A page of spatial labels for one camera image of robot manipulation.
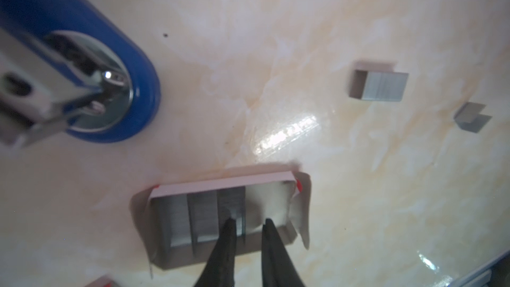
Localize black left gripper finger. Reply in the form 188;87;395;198
194;218;305;287

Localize small loose staple piece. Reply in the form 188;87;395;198
349;70;409;102

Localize grey staple box tray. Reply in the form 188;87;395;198
130;171;312;271

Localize tiny loose staple piece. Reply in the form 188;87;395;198
454;102;492;134

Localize red white staple box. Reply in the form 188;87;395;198
85;276;118;287

